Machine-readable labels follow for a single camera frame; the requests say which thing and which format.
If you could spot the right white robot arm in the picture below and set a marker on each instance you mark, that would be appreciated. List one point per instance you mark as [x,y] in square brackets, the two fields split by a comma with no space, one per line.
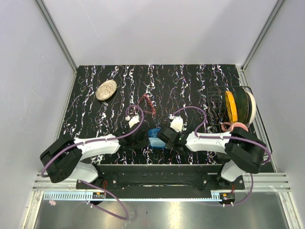
[246,152]

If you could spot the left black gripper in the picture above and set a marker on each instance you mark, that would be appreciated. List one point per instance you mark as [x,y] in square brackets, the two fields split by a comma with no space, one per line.
[144,143]

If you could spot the cream white plate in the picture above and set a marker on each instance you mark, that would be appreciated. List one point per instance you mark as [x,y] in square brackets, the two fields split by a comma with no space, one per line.
[252,108]

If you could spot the speckled oval stone coaster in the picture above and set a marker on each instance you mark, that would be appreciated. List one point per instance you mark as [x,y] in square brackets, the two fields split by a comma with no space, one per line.
[106,90]

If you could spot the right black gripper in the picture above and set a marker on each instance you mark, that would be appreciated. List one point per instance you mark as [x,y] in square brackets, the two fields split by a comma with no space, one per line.
[172,129]

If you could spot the yellow plate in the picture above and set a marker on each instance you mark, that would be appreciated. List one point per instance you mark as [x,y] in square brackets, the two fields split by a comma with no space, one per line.
[231,107]

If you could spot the black wire dish rack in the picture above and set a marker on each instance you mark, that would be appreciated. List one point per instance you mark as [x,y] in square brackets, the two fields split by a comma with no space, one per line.
[217,108]

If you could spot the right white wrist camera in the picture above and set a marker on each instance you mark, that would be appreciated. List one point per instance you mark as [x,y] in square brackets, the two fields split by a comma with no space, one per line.
[176,123]

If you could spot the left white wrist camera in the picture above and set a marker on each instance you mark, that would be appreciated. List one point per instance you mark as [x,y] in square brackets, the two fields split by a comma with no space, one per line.
[132,120]

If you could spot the pink patterned mug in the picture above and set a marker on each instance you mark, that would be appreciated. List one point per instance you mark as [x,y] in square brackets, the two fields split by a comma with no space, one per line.
[228,127]

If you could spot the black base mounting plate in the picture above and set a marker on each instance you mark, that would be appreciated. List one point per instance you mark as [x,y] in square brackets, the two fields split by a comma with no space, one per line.
[133,181]

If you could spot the red frame sunglasses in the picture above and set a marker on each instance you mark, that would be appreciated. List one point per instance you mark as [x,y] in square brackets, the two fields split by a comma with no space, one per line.
[147,104]

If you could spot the blue glasses case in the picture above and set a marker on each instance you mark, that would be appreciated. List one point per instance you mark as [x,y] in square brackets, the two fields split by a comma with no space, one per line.
[155,142]

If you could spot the white cable duct strip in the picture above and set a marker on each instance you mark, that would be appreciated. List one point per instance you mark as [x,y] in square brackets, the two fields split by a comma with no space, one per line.
[142,194]

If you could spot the dark green plate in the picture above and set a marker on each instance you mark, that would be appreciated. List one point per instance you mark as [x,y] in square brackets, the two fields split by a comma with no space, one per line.
[242,106]

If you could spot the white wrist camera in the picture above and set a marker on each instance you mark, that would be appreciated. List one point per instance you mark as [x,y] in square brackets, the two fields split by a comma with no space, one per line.
[176,123]
[132,120]

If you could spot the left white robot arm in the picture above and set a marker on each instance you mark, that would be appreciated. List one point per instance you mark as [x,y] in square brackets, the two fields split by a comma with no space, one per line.
[63,159]

